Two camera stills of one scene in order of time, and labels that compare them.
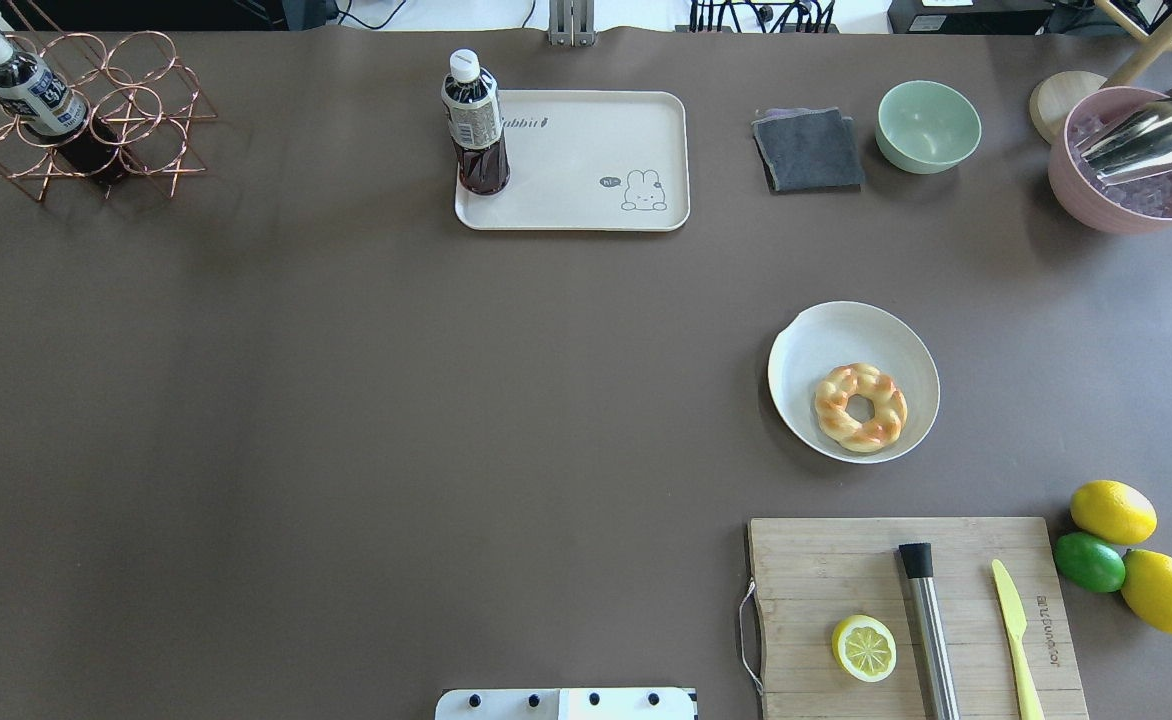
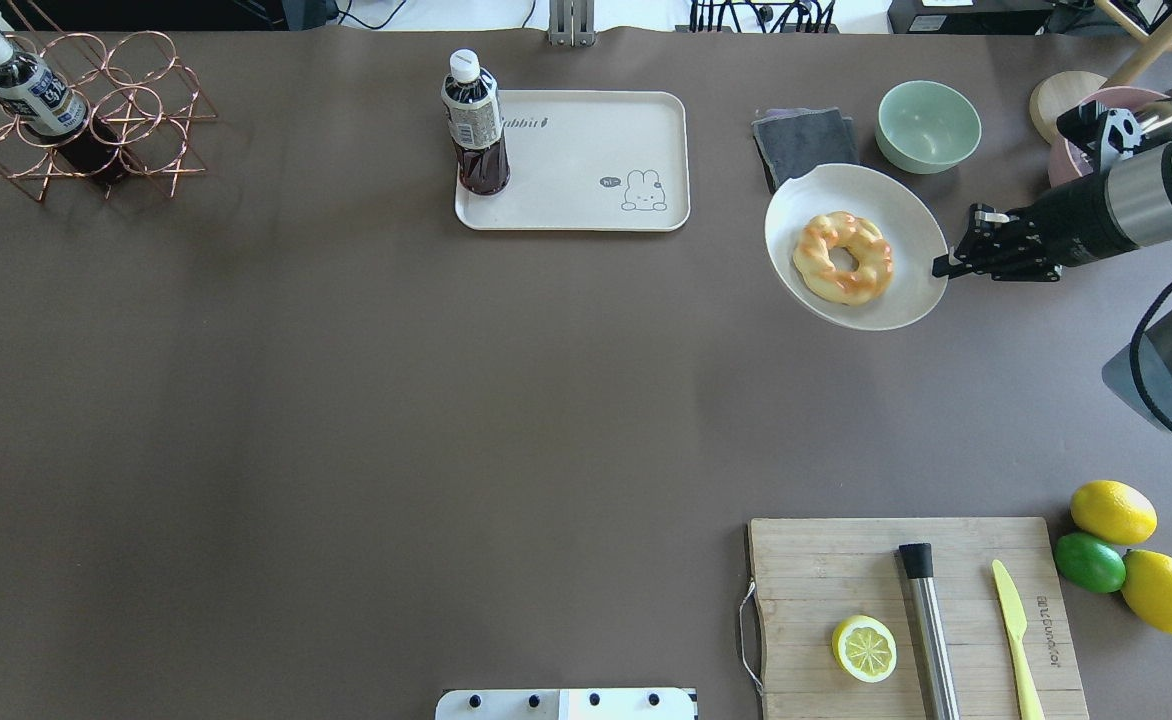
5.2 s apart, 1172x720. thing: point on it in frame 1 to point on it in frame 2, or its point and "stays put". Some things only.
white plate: (834, 334) to (856, 245)
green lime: (1089, 561) stays put
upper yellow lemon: (1113, 512) stays put
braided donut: (833, 393) to (812, 261)
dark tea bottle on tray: (472, 106) stays put
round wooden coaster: (1054, 97) stays put
